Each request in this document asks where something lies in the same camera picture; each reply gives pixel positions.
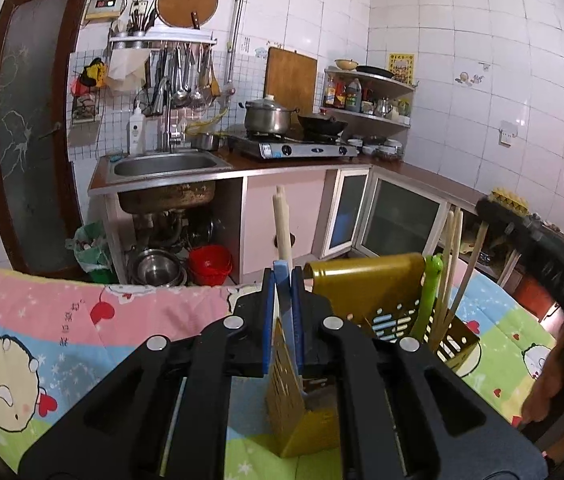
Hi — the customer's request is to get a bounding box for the rectangular wooden cutting board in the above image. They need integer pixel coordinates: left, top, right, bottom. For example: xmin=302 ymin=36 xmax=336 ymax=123
xmin=264 ymin=46 xmax=319 ymax=117

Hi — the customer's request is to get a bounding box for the wire basket with bags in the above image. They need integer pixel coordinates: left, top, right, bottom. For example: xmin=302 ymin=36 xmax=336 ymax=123
xmin=69 ymin=56 xmax=109 ymax=125

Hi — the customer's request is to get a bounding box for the yellow wall poster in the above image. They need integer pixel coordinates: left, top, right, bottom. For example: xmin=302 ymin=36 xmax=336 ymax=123
xmin=388 ymin=52 xmax=416 ymax=84

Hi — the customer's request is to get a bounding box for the green utensil handle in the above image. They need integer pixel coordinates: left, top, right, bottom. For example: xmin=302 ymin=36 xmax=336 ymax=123
xmin=408 ymin=255 xmax=446 ymax=342

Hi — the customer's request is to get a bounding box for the row of hanging kitchen utensils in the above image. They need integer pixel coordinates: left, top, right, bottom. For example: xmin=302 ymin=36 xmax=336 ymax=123
xmin=141 ymin=44 xmax=224 ymax=117

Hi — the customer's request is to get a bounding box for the steel cooking pot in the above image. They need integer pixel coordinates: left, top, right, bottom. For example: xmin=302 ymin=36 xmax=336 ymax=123
xmin=238 ymin=95 xmax=301 ymax=137

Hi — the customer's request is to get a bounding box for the black frying pan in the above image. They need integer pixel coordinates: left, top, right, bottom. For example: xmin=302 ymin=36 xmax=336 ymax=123
xmin=355 ymin=64 xmax=397 ymax=81

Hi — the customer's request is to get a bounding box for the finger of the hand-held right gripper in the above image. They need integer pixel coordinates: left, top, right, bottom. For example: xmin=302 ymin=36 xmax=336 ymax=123
xmin=476 ymin=196 xmax=545 ymax=242

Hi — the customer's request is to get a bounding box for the wall control box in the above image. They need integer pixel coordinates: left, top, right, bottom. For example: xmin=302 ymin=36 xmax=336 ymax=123
xmin=84 ymin=0 xmax=126 ymax=22

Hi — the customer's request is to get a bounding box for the steel kitchen sink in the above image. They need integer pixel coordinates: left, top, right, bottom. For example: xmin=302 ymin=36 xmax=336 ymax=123
xmin=106 ymin=150 xmax=234 ymax=211

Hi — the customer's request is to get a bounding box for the white wall rack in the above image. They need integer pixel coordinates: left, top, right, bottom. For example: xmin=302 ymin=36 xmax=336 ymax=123
xmin=108 ymin=29 xmax=219 ymax=52

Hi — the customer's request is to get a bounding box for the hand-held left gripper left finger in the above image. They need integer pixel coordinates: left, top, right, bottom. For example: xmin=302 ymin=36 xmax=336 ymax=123
xmin=19 ymin=267 xmax=278 ymax=480

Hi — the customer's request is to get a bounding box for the corner wall shelf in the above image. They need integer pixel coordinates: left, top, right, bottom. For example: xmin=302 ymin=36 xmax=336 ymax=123
xmin=322 ymin=66 xmax=417 ymax=130

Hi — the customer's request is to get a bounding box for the yellow plastic utensil holder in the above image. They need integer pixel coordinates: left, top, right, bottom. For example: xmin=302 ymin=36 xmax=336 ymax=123
xmin=266 ymin=254 xmax=481 ymax=458

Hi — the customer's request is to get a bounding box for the person's right hand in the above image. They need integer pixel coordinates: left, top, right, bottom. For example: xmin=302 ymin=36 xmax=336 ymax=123
xmin=521 ymin=317 xmax=564 ymax=423

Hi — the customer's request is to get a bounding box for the small steel saucepan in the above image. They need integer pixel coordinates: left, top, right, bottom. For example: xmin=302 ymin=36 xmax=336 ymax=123
xmin=190 ymin=132 xmax=221 ymax=152

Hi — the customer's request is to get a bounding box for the yellow egg carton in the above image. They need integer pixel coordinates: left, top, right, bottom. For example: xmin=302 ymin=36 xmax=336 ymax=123
xmin=491 ymin=188 xmax=531 ymax=212

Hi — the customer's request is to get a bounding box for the printed cartoon blanket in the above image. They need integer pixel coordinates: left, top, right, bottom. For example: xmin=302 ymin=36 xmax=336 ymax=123
xmin=0 ymin=265 xmax=563 ymax=480

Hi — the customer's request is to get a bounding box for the round wooden cutting board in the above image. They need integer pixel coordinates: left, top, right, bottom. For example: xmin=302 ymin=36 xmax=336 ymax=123
xmin=155 ymin=0 xmax=219 ymax=29

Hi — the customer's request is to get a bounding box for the black wok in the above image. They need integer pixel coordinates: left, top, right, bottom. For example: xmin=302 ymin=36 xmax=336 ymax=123
xmin=295 ymin=111 xmax=351 ymax=140

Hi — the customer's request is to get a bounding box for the stack of steel bowls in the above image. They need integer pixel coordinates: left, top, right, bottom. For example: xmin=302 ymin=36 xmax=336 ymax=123
xmin=126 ymin=246 xmax=189 ymax=287

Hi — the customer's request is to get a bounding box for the kitchen counter cabinet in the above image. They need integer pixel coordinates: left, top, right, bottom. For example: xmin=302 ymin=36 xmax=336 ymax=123
xmin=87 ymin=152 xmax=493 ymax=287

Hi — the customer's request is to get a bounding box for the white soap bottle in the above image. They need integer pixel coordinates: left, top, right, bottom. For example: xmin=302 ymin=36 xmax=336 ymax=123
xmin=128 ymin=102 xmax=147 ymax=157

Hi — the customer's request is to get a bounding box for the green trash bag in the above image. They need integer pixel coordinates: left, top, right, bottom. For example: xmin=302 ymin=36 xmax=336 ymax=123
xmin=65 ymin=221 xmax=119 ymax=284

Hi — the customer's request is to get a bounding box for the frosted glass wooden door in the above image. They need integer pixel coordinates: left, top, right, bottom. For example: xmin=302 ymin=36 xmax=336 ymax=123
xmin=0 ymin=0 xmax=99 ymax=277

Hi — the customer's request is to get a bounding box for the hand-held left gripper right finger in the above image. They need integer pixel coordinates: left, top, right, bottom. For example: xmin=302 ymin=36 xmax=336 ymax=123
xmin=289 ymin=266 xmax=548 ymax=480

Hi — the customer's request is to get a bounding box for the white wall socket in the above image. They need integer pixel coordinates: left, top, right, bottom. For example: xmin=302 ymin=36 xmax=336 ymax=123
xmin=497 ymin=120 xmax=519 ymax=147

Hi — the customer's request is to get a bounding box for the red plastic bucket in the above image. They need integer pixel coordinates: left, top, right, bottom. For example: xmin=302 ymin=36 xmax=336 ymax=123
xmin=187 ymin=244 xmax=234 ymax=287

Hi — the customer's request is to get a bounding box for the steel gas stove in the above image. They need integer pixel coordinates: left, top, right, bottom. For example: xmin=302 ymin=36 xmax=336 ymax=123
xmin=227 ymin=131 xmax=361 ymax=162

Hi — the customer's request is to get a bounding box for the dark oil bottle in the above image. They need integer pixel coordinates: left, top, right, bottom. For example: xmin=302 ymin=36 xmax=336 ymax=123
xmin=345 ymin=78 xmax=364 ymax=114

